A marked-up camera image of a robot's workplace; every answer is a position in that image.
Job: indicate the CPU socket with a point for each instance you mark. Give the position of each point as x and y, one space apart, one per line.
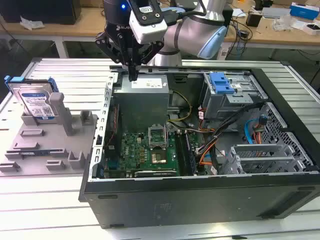
158 158

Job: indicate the blue cardboard box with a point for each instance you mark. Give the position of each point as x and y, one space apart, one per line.
303 11

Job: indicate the small white open box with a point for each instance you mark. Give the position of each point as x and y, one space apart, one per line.
311 28

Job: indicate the black graphics card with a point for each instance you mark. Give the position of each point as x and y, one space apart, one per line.
155 173

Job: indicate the large black box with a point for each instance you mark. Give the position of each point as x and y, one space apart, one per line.
50 10

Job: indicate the white labelled power strip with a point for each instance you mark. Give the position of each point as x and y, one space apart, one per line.
224 53

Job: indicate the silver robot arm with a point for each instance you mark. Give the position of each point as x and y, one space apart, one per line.
190 30

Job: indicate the RAM stick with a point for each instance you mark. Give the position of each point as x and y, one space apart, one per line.
32 153

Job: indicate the grey metal drive cage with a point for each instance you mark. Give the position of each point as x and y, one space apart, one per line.
217 107

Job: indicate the blue plastic drive latch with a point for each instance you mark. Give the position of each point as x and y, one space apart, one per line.
221 83

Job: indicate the crumpled white plastic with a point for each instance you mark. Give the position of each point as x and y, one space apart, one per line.
31 23

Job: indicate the green motherboard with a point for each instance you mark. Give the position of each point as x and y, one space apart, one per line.
132 150

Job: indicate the grey flat box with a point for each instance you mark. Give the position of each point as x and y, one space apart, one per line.
275 13

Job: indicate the clear plastic bags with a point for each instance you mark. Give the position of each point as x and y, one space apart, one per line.
285 23

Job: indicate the black PC case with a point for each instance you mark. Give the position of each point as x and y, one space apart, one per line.
175 205

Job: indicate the grey parts rack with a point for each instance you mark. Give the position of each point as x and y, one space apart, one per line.
50 145

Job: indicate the black RAM slot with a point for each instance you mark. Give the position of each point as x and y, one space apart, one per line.
191 153
184 153
187 153
180 153

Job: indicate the small black block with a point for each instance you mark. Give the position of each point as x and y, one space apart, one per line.
253 20

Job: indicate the wooden desk white frame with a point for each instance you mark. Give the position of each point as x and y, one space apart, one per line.
87 25

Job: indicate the grey power supply unit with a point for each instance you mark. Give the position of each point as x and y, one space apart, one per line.
142 105

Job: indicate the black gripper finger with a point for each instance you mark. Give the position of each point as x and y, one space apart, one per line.
153 51
107 45

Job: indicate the hard disk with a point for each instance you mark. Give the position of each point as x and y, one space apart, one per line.
35 100

